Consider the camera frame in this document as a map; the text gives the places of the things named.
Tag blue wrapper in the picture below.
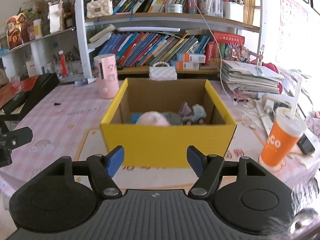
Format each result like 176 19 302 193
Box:
129 113 142 124

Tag yellow cardboard box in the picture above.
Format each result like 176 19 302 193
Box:
100 78 236 168

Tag red glossy gift bag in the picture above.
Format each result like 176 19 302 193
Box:
0 75 39 108

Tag orange paper drink cup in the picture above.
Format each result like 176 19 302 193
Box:
259 75 307 171

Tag white power strip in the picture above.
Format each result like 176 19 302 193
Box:
260 93 293 135

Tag stack of magazines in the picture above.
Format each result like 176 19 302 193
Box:
220 60 284 95

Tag white pen holder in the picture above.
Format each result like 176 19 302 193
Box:
67 60 83 74

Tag pink cylindrical humidifier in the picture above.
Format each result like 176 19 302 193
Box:
94 54 119 99

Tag white quilted handbag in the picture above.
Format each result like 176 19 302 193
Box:
149 62 177 81

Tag red fortune god box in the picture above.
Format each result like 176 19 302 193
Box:
6 12 30 50

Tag orange white medicine box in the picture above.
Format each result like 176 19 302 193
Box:
177 53 206 63

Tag red book set box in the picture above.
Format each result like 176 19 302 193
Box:
204 31 245 67

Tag row of leaning books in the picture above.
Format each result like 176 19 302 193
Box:
98 31 211 68

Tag cream quilted handbag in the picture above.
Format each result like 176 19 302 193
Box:
86 0 113 18

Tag white bookshelf frame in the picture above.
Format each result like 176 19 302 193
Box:
0 0 263 83

